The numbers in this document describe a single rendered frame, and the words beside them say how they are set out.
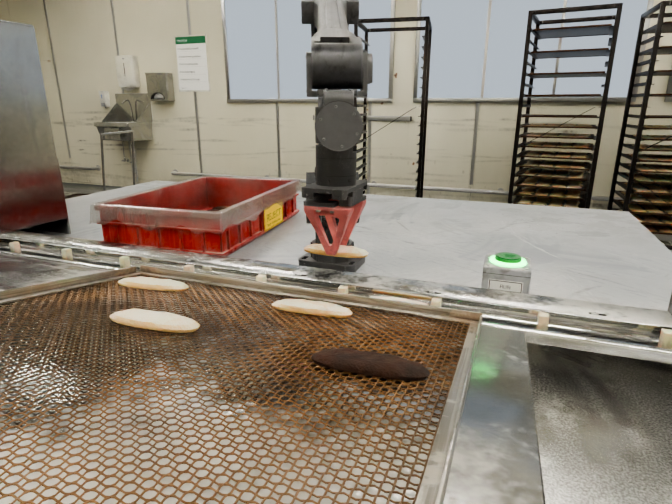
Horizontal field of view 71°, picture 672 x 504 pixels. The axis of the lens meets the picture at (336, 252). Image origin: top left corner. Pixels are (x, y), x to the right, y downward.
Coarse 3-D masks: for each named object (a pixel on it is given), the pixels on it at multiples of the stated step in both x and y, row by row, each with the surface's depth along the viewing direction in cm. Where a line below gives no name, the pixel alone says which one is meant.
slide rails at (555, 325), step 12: (24, 252) 96; (36, 252) 94; (48, 252) 94; (60, 252) 94; (108, 264) 88; (132, 264) 87; (144, 264) 87; (228, 276) 81; (312, 288) 76; (480, 312) 67; (492, 312) 67; (528, 324) 64; (552, 324) 63; (564, 324) 63; (576, 324) 63; (612, 336) 60; (624, 336) 60; (636, 336) 60; (648, 336) 60
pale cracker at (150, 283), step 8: (120, 280) 63; (128, 280) 63; (136, 280) 62; (144, 280) 62; (152, 280) 63; (160, 280) 63; (168, 280) 63; (144, 288) 62; (152, 288) 61; (160, 288) 61; (168, 288) 61; (176, 288) 61; (184, 288) 62
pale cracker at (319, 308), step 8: (272, 304) 57; (280, 304) 56; (288, 304) 55; (296, 304) 55; (304, 304) 55; (312, 304) 55; (320, 304) 55; (328, 304) 55; (336, 304) 56; (296, 312) 55; (304, 312) 54; (312, 312) 54; (320, 312) 54; (328, 312) 54; (336, 312) 54; (344, 312) 54; (352, 312) 55
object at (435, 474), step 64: (0, 320) 46; (64, 320) 47; (256, 320) 51; (320, 320) 53; (384, 320) 54; (448, 320) 56; (0, 384) 32; (64, 384) 33; (128, 384) 34; (320, 384) 36; (384, 384) 36; (448, 384) 37; (0, 448) 25; (64, 448) 26; (256, 448) 27; (448, 448) 25
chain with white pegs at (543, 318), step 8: (16, 248) 94; (64, 256) 90; (72, 256) 91; (128, 256) 85; (120, 264) 85; (128, 264) 85; (256, 280) 76; (264, 280) 76; (344, 288) 71; (432, 304) 66; (440, 304) 66; (544, 320) 61; (536, 328) 63; (544, 328) 62; (664, 336) 57; (664, 344) 57
